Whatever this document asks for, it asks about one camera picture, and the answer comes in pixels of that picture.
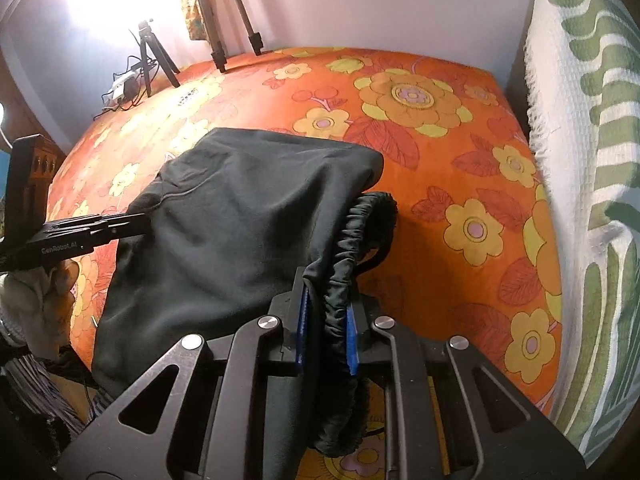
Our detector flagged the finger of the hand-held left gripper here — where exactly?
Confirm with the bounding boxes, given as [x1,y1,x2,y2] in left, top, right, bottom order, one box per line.
[90,212,152,247]

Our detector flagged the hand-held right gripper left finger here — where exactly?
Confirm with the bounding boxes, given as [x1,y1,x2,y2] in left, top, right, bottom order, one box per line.
[57,266,313,480]

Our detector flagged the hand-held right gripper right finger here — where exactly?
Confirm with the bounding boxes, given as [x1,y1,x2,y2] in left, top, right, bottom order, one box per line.
[345,296,586,480]

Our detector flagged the dark green pants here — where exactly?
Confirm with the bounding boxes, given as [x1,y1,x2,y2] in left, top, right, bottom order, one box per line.
[91,127,399,480]

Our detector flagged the person's left hand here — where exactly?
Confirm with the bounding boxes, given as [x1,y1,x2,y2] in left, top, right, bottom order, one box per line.
[0,259,81,358]

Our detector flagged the carved wooden furniture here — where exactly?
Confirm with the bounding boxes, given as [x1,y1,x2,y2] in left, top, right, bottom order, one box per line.
[29,141,67,225]

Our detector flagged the white charger box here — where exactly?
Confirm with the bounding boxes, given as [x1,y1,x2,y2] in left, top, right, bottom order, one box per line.
[111,74,138,103]

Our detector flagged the person's striped clothing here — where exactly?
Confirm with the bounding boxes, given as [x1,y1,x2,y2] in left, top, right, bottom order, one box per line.
[0,350,116,441]

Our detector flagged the white clip lamp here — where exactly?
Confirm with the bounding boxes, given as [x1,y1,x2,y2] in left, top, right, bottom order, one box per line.
[0,102,13,153]

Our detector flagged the power strip with chargers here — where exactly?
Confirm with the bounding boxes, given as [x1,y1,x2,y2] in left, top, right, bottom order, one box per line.
[92,55,156,121]

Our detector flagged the small black tripod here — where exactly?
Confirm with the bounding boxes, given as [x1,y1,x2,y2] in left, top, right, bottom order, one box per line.
[129,19,181,98]

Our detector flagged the yellow patterned cloth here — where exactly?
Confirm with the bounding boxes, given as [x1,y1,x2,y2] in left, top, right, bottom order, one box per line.
[175,0,211,41]

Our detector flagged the orange floral bed sheet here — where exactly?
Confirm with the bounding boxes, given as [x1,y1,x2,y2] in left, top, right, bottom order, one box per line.
[42,47,563,480]

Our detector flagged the green and white blanket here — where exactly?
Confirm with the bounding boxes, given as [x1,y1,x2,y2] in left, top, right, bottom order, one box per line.
[522,0,640,468]

